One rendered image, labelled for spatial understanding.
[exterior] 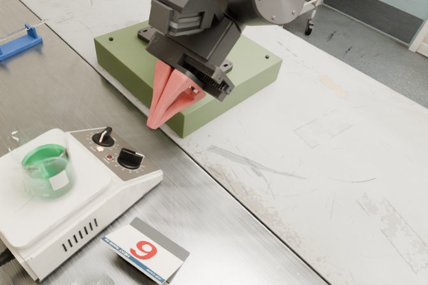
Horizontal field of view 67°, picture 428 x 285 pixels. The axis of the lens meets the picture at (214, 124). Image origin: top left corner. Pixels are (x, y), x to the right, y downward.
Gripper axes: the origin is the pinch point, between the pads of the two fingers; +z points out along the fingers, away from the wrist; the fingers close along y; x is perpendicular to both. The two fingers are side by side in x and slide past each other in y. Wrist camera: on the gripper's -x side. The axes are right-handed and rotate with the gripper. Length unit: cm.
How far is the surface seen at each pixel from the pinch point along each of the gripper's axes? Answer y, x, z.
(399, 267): 33.7, 18.4, -1.4
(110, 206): 0.8, 1.1, 11.8
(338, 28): -42, 247, -131
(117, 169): -2.1, 2.5, 8.3
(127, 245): 5.5, 1.6, 14.2
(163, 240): 7.4, 6.2, 12.7
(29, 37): -44.7, 14.2, 3.0
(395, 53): 9, 246, -132
